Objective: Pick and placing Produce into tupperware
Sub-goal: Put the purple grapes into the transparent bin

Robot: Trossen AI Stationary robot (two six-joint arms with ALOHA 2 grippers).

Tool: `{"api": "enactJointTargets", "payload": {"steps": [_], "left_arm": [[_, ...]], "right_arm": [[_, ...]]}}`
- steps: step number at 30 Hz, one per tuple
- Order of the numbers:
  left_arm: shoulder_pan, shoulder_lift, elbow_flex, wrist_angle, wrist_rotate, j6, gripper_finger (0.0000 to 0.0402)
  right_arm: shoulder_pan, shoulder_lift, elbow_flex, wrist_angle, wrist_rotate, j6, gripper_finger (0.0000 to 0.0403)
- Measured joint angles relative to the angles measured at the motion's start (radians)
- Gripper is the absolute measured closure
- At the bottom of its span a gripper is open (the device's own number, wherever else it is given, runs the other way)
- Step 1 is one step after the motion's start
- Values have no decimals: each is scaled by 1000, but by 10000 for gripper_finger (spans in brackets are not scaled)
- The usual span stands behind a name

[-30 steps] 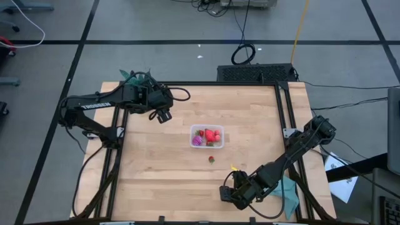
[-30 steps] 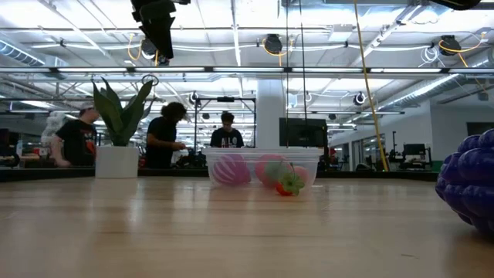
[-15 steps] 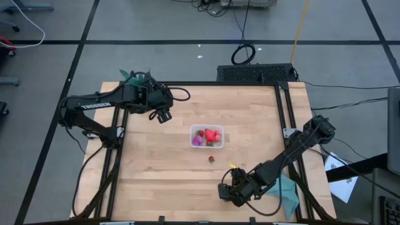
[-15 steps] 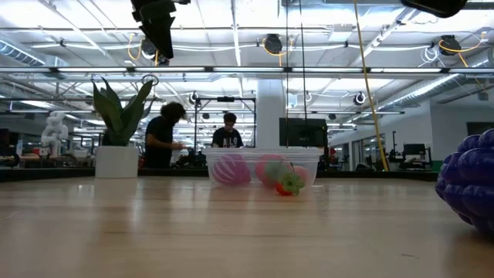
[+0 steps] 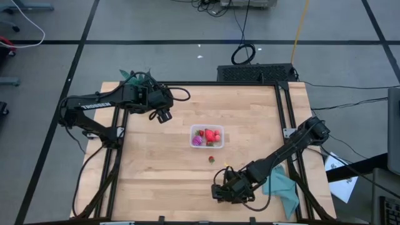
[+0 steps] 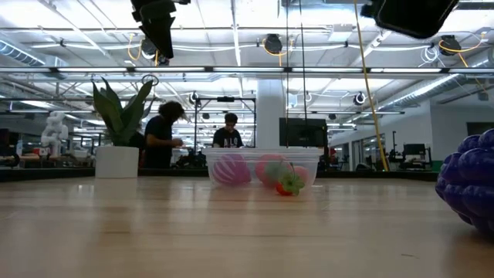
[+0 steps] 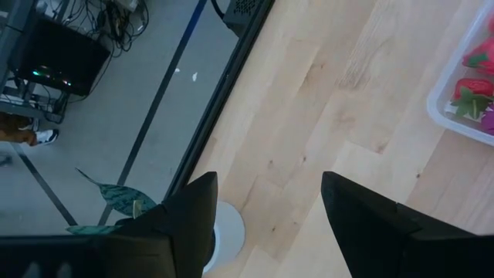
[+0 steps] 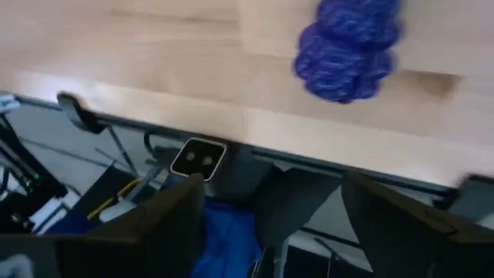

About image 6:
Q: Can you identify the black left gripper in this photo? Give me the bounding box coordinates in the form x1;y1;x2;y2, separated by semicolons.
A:
130;0;191;59

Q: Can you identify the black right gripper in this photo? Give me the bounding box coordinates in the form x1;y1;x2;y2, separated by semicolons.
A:
361;0;460;39

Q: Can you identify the purple round toy vegetable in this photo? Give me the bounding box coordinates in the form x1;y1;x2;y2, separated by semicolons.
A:
211;153;252;187

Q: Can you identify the purple toy grape bunch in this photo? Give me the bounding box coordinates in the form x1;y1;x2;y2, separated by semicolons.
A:
435;128;494;235

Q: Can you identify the red toy bell pepper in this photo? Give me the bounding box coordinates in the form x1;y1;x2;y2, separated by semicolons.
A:
254;153;290;189

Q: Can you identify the red toy strawberry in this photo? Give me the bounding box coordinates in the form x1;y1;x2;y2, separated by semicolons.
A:
275;161;306;197

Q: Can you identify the clear plastic tupperware container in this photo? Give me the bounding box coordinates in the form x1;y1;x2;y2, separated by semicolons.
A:
203;147;325;190

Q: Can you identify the green artificial plant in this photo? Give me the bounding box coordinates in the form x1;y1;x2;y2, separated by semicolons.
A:
91;76;155;147

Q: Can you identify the person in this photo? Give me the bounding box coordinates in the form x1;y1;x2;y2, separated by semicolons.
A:
143;100;186;169
211;112;245;149

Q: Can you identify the black background monitor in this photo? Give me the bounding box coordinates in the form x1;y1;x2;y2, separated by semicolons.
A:
403;143;428;156

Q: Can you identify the white square pillar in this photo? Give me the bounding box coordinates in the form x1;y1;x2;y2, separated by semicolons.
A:
255;79;287;150

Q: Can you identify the white plant pot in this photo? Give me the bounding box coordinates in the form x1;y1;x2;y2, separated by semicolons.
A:
95;145;140;179

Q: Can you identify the white robot figure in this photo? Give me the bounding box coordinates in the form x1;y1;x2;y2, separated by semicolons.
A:
40;110;69;158

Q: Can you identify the black keyboard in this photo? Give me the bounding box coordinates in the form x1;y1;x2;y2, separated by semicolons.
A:
279;117;329;148

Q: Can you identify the yellow hanging cable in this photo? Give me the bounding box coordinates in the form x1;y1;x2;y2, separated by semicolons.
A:
353;0;388;173

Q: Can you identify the black metal rig frame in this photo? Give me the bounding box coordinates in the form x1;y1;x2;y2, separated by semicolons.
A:
194;96;257;150

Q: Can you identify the black hanging cable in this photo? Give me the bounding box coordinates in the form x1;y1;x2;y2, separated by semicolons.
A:
299;0;309;120

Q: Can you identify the black aluminium table frame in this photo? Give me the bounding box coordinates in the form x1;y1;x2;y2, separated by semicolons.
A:
0;166;494;183

